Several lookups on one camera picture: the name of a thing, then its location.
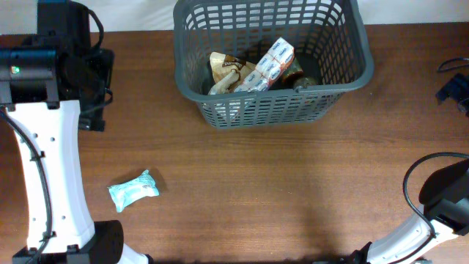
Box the silver tin can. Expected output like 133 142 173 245
293 76 320 90

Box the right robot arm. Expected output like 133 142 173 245
339 152 468 264

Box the green lid glass jar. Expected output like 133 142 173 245
281 58 304 85

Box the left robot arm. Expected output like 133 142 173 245
1 1 152 264

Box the Kleenex tissue multipack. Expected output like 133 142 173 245
231 37 295 93

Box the grey plastic shopping basket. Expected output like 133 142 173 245
173 0 374 128

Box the beige snack bag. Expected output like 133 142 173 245
208 52 256 95

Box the teal wet wipes packet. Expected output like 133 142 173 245
108 169 160 213

